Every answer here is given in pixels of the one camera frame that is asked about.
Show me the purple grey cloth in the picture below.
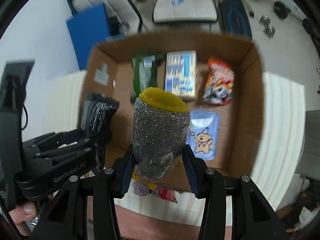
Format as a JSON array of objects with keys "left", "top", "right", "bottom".
[{"left": 133, "top": 180, "right": 150, "bottom": 197}]

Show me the red snack packet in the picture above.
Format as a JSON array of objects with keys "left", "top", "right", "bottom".
[{"left": 150, "top": 186, "right": 178, "bottom": 204}]

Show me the black striped packet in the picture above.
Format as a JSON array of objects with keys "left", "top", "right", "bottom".
[{"left": 81, "top": 92, "right": 119, "bottom": 175}]

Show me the blue bear tissue pack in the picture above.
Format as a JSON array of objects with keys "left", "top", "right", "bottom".
[{"left": 186, "top": 109, "right": 220, "bottom": 160}]

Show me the silver yellow scrub sponge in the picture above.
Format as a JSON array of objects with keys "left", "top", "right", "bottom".
[{"left": 132, "top": 87, "right": 190, "bottom": 184}]

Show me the orange panda snack bag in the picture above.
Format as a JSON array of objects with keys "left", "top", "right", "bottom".
[{"left": 202, "top": 57, "right": 235, "bottom": 105}]

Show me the green wet wipes pack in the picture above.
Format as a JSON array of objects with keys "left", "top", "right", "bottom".
[{"left": 131, "top": 54, "right": 164, "bottom": 103}]

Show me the yellow blue tissue box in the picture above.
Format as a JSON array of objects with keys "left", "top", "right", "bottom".
[{"left": 164, "top": 50, "right": 197, "bottom": 100}]

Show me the person's left hand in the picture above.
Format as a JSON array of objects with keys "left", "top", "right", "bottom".
[{"left": 9, "top": 202, "right": 38, "bottom": 236}]

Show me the striped cream table cloth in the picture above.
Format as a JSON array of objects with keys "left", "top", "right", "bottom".
[{"left": 42, "top": 70, "right": 305, "bottom": 226}]

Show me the grey upholstered chair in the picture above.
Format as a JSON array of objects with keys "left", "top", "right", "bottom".
[{"left": 296, "top": 110, "right": 320, "bottom": 180}]

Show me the open cardboard box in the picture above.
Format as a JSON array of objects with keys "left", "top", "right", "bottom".
[{"left": 82, "top": 31, "right": 264, "bottom": 178}]

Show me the blue foam mat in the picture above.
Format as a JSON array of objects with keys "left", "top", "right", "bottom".
[{"left": 66, "top": 3, "right": 111, "bottom": 70}]

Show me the folded white quilted chair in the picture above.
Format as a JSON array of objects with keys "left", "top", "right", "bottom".
[{"left": 67, "top": 0, "right": 143, "bottom": 35}]

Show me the black blue weight bench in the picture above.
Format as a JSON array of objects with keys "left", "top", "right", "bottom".
[{"left": 219, "top": 0, "right": 252, "bottom": 40}]

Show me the white padded chair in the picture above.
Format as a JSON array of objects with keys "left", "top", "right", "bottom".
[{"left": 152, "top": 0, "right": 218, "bottom": 24}]

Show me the small blue packet on chair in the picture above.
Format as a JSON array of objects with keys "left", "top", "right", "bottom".
[{"left": 171, "top": 0, "right": 184, "bottom": 7}]

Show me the barbell on floor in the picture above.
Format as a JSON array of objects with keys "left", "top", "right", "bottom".
[{"left": 273, "top": 1, "right": 317, "bottom": 35}]

